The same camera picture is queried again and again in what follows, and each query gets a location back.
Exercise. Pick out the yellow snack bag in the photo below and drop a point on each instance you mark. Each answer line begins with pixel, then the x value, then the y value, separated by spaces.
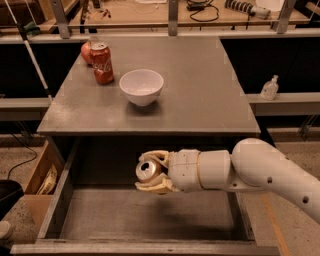
pixel 49 182

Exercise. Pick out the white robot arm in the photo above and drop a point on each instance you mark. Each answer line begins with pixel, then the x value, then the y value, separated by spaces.
pixel 253 165

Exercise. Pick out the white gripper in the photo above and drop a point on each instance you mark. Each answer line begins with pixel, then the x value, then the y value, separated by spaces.
pixel 184 170

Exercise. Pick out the open grey top drawer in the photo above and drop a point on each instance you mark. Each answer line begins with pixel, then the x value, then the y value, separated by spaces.
pixel 97 211

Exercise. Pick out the black white ribbed tool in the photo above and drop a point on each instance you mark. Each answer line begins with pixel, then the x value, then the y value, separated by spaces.
pixel 247 8

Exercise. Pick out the red Coca-Cola can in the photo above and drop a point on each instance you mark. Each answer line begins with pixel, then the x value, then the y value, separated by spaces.
pixel 100 56

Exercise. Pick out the white ceramic bowl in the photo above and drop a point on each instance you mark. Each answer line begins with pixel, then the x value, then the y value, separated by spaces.
pixel 142 86

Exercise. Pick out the wooden workbench with metal posts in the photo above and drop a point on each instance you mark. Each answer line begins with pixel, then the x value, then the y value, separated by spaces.
pixel 71 17

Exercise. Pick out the wooden box on floor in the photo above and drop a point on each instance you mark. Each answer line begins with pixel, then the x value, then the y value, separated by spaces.
pixel 39 204

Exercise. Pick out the white pole with black grip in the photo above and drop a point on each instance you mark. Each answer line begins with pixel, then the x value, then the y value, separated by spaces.
pixel 30 52

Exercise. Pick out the grey cabinet with top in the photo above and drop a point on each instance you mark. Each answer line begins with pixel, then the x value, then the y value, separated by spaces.
pixel 167 91

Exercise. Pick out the red apple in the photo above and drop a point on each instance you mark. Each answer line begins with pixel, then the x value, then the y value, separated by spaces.
pixel 85 52

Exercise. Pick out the black round object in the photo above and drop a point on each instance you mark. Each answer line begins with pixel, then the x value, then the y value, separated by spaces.
pixel 10 192

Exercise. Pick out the orange patterned soda can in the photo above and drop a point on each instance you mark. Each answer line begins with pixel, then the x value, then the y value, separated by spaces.
pixel 147 170

